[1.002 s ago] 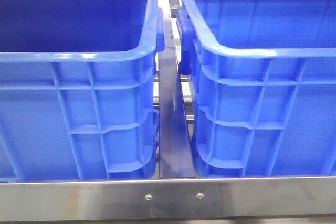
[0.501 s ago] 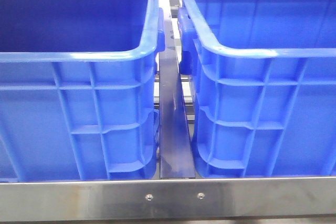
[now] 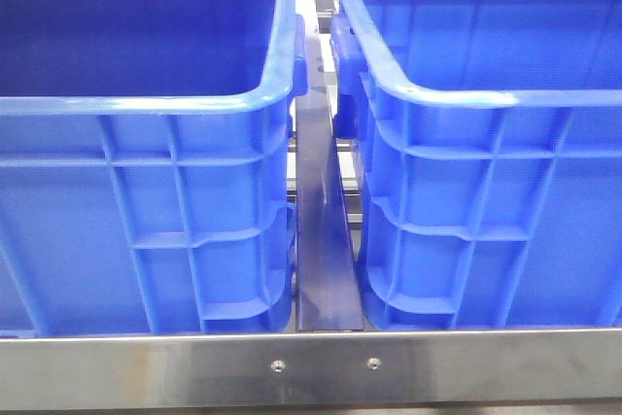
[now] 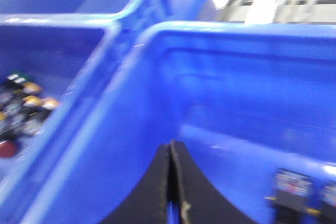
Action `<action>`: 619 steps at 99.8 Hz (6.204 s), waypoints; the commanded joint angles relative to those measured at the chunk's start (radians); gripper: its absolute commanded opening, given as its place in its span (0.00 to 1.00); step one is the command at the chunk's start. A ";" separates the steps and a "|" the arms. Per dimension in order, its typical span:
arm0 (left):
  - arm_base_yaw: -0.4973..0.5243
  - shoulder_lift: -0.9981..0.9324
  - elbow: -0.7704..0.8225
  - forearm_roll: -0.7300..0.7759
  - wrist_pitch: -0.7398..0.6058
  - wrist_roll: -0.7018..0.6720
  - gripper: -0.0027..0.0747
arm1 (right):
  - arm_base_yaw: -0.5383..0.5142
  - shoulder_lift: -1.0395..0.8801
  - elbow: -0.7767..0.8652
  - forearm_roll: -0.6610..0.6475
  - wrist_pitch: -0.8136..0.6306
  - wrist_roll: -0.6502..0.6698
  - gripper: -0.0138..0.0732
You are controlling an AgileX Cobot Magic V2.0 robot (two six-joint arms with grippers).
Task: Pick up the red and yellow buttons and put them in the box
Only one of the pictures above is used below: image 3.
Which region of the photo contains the dark metal divider bar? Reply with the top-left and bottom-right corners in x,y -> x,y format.
295,15 -> 364,332

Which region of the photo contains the large blue bin left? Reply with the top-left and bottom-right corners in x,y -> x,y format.
1,0 -> 306,338

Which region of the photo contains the large blue bin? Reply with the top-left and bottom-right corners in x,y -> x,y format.
1,0 -> 306,338
332,0 -> 621,330

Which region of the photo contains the large blue bin right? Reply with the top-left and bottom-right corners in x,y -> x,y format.
332,0 -> 621,330

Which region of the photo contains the metal roller conveyor frame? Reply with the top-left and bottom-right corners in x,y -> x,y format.
315,0 -> 339,34

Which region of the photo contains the stainless steel front rail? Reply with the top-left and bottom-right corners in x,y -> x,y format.
1,329 -> 621,410

